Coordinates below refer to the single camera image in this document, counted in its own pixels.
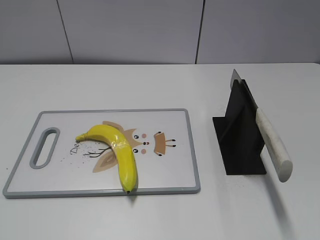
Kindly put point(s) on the white-handled kitchen knife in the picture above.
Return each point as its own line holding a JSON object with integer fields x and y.
{"x": 274, "y": 144}

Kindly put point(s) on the white grey-rimmed cutting board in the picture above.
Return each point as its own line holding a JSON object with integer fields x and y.
{"x": 52, "y": 164}

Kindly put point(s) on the yellow plastic banana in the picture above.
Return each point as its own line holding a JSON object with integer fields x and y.
{"x": 119, "y": 153}

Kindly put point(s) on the black knife stand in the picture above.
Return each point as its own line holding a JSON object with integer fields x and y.
{"x": 239, "y": 138}

